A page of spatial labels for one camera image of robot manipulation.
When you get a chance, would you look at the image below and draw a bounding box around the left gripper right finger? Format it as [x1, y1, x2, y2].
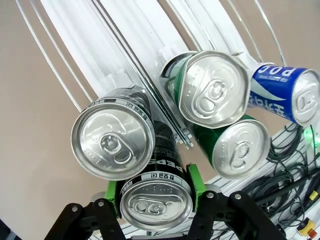
[187, 163, 286, 240]

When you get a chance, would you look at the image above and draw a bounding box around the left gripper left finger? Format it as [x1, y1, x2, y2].
[44, 179, 126, 240]

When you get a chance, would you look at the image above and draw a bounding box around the black Pepsi can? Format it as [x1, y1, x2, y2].
[119, 119, 195, 233]
[70, 84, 157, 181]

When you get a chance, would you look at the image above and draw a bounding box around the green Chilsung cider can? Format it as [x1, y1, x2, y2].
[191, 114, 272, 181]
[160, 49, 251, 130]

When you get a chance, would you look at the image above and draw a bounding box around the yellow emergency stop box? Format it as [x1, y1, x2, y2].
[296, 216, 319, 238]

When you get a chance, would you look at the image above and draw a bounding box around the blue Pocari Sweat can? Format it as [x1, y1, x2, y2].
[246, 62, 320, 127]

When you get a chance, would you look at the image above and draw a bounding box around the white can dispenser rack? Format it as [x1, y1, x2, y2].
[14, 0, 287, 151]

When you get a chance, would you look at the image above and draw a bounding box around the black cable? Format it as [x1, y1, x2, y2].
[244, 172, 320, 219]
[265, 122, 309, 166]

